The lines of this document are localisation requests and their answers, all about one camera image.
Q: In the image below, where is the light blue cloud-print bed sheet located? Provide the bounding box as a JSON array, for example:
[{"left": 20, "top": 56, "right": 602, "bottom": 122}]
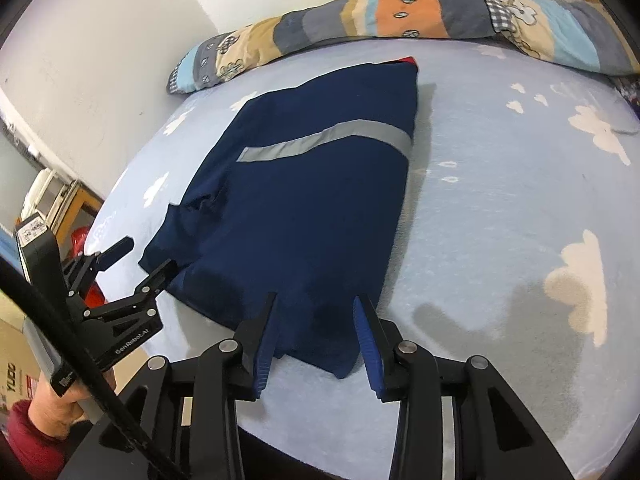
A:
[{"left": 82, "top": 40, "right": 640, "bottom": 480}]

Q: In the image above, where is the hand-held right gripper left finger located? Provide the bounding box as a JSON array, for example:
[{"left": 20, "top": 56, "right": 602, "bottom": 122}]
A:
[{"left": 62, "top": 291, "right": 279, "bottom": 480}]

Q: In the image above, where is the wooden cabinet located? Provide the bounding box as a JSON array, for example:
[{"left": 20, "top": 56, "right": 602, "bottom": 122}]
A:
[{"left": 19, "top": 166, "right": 105, "bottom": 253}]

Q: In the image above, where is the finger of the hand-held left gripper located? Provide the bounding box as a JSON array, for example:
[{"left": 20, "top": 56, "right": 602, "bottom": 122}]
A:
[
  {"left": 81, "top": 258, "right": 181, "bottom": 320},
  {"left": 61, "top": 236, "right": 136, "bottom": 297}
]

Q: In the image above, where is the cardboard box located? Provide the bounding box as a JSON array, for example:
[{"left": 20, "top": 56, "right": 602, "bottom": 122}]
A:
[{"left": 0, "top": 287, "right": 47, "bottom": 413}]

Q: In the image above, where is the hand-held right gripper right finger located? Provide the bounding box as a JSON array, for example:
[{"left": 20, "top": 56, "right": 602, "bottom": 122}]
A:
[{"left": 352, "top": 294, "right": 575, "bottom": 480}]

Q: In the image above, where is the person's left forearm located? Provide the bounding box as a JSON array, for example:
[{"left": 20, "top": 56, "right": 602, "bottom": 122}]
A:
[{"left": 4, "top": 399, "right": 68, "bottom": 480}]

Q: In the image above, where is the striped patchwork long pillow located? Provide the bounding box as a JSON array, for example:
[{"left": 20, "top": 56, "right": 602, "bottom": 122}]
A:
[{"left": 166, "top": 0, "right": 640, "bottom": 96}]

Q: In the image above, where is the person's left hand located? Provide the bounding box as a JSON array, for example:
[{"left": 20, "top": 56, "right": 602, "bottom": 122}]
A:
[{"left": 26, "top": 369, "right": 112, "bottom": 442}]

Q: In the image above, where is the black cable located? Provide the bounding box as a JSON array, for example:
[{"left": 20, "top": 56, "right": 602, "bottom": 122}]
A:
[{"left": 0, "top": 254, "right": 188, "bottom": 480}]

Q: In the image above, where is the red plastic bag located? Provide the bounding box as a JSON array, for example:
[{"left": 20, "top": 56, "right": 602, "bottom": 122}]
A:
[{"left": 69, "top": 226, "right": 107, "bottom": 308}]

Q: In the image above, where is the navy jacket with red collar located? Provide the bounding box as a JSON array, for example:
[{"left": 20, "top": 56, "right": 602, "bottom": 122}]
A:
[{"left": 137, "top": 56, "right": 420, "bottom": 380}]

